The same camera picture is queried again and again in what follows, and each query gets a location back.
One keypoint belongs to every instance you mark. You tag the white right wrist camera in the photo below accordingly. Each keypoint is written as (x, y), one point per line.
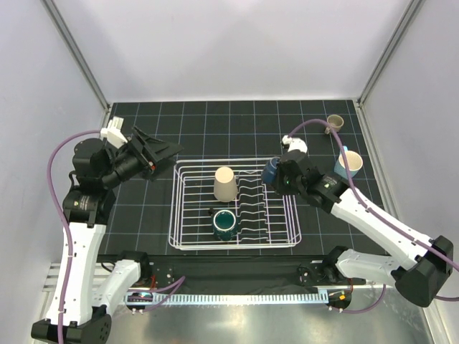
(291, 144)

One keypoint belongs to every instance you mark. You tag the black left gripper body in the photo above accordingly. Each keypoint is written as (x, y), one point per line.
(144, 158)

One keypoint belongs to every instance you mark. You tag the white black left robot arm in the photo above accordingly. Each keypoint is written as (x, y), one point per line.
(103, 159)

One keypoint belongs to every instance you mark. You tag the black grid mat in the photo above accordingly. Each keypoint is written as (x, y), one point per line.
(236, 129)

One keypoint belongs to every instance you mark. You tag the small beige mug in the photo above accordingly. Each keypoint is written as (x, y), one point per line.
(335, 122)

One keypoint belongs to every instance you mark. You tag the beige paper cup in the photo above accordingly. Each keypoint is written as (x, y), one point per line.
(225, 187)

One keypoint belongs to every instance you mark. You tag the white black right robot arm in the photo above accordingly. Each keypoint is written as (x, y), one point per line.
(416, 265)

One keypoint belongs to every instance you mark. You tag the white wire dish rack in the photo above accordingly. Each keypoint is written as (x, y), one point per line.
(265, 219)

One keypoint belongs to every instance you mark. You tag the small speckled blue cup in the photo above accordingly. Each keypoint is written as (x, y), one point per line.
(269, 172)

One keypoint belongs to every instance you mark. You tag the dark green mug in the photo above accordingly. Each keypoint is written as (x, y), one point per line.
(224, 224)

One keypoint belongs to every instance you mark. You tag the blue mug cream inside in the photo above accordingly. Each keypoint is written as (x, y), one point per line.
(354, 160)

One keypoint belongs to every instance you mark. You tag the aluminium frame post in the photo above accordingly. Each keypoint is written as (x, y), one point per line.
(407, 18)
(71, 44)

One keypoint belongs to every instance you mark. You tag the aluminium frame post left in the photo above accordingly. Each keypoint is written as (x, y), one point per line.
(71, 44)

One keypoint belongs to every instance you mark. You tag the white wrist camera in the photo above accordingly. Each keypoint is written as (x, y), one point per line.
(291, 144)
(112, 132)

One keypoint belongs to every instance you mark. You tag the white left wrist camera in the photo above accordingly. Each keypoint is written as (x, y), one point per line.
(112, 132)

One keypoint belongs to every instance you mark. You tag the perforated metal cable duct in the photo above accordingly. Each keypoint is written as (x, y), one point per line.
(148, 299)

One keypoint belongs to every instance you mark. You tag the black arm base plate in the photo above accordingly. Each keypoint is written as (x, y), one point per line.
(243, 273)

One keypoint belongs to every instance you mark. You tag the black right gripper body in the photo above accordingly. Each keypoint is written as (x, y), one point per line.
(284, 186)

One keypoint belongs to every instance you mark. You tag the aluminium frame post right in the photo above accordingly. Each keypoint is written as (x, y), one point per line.
(407, 18)

